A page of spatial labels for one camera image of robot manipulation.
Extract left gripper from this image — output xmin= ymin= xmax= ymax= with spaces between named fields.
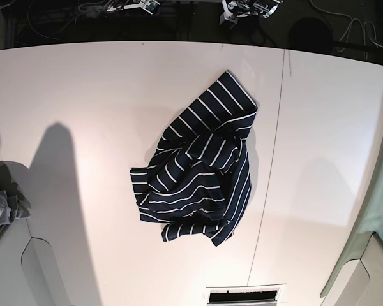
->
xmin=220 ymin=0 xmax=282 ymax=24

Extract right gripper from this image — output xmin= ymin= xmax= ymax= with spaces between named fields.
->
xmin=105 ymin=0 xmax=160 ymax=15

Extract navy white striped t-shirt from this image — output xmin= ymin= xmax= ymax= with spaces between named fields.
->
xmin=130 ymin=71 xmax=258 ymax=245

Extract grey dark clothes pile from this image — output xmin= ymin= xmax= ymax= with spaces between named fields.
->
xmin=0 ymin=162 xmax=31 ymax=227

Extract white cables in background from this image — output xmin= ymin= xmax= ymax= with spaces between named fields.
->
xmin=308 ymin=0 xmax=383 ymax=54

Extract table cable slot opening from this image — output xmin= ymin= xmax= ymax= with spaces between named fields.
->
xmin=206 ymin=284 xmax=287 ymax=306

